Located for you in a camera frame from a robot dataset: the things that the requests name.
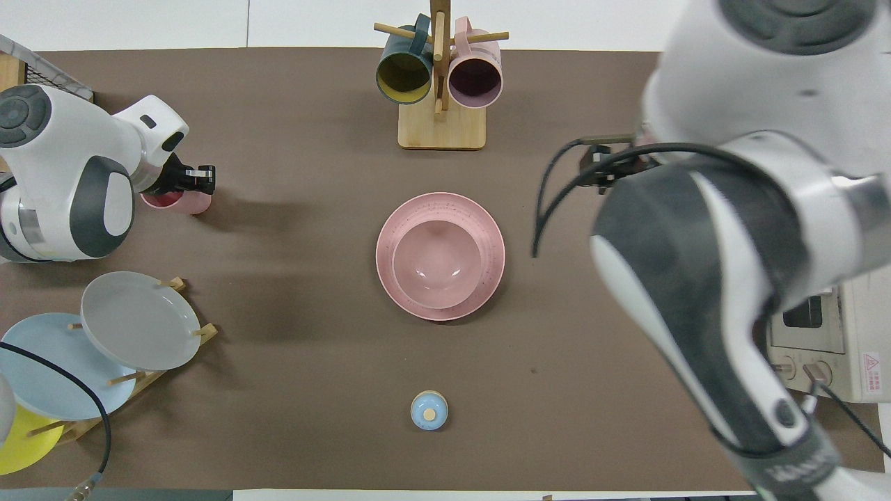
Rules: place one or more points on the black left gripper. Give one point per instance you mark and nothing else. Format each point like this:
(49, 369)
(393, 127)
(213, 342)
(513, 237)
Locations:
(177, 177)

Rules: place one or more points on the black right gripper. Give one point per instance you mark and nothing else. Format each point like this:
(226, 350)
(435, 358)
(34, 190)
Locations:
(623, 163)

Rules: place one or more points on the pink cup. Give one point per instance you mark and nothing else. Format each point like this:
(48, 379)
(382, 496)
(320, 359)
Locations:
(188, 203)

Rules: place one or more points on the pink bowl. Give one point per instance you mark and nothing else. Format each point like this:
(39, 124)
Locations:
(437, 263)

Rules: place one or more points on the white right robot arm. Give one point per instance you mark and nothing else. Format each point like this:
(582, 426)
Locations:
(731, 209)

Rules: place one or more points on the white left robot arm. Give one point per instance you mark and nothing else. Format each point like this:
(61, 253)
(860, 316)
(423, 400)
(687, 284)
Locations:
(62, 174)

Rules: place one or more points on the brown table mat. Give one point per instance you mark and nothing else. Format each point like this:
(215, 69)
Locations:
(299, 174)

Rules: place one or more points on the pink plate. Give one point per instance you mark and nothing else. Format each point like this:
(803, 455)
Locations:
(495, 243)

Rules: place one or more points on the gray plate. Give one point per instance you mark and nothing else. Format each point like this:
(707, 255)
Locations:
(139, 320)

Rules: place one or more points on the light pink mug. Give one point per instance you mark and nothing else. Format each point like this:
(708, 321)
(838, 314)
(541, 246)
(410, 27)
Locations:
(475, 82)

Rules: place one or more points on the wooden mug tree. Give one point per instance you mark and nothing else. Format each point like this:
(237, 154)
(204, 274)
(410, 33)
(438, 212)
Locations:
(442, 129)

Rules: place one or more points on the wooden plate rack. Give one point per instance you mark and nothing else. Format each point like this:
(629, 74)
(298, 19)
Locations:
(139, 379)

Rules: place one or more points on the dark teal mug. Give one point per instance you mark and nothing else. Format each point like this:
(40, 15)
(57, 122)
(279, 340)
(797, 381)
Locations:
(404, 78)

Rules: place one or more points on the wooden shelf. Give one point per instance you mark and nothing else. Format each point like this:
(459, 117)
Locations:
(8, 73)

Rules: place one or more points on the light blue plate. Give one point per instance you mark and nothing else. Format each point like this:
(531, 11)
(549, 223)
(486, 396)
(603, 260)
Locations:
(49, 362)

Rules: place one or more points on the blue bell with wooden knob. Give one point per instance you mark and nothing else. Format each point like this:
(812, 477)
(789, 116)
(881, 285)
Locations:
(429, 410)

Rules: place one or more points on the white toaster oven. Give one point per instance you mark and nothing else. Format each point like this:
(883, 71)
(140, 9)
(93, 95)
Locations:
(849, 348)

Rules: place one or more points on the yellow plate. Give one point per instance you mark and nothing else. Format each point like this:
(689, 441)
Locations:
(21, 445)

